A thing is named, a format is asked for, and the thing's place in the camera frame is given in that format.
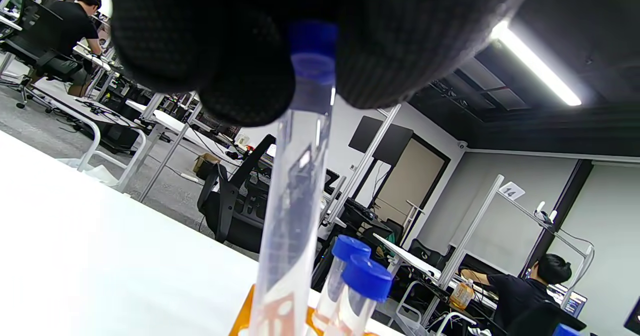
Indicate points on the white sign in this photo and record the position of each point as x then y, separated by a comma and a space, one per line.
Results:
511, 191

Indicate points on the black wall panel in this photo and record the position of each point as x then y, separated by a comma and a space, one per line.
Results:
382, 138

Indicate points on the white metal frame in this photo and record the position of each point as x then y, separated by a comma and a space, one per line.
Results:
365, 165
470, 236

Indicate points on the white desk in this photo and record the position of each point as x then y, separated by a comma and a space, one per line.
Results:
175, 123

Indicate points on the brown door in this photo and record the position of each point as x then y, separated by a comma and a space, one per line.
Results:
407, 183

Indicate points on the orange test tube rack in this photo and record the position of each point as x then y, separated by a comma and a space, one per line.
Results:
242, 321

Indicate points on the orange bottle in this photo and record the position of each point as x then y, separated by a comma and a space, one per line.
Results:
462, 296

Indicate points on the laptop screen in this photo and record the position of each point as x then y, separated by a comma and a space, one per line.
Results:
575, 303

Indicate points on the white desk leg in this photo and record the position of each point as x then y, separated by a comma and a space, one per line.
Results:
170, 150

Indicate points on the ceiling light strip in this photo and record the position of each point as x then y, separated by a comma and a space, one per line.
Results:
537, 64

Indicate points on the person's left hand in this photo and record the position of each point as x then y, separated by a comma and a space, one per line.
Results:
200, 25

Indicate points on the cardboard box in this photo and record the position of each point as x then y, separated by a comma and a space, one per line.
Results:
205, 165

